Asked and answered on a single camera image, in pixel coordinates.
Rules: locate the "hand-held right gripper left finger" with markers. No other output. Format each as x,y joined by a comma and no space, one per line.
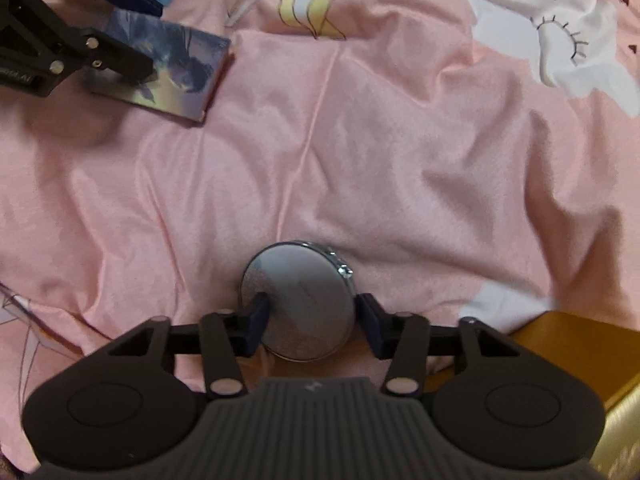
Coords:
257,322

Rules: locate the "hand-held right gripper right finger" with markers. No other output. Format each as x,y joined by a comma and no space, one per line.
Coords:
372,325

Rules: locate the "round silver compact mirror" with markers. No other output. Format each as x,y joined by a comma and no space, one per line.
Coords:
300,300

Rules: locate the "purple blue printed card box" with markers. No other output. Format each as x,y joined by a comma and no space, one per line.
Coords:
190,70

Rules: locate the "orange cardboard box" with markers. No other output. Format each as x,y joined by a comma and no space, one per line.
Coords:
575,355

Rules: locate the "pink printed quilt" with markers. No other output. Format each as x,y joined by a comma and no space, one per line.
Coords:
375,160

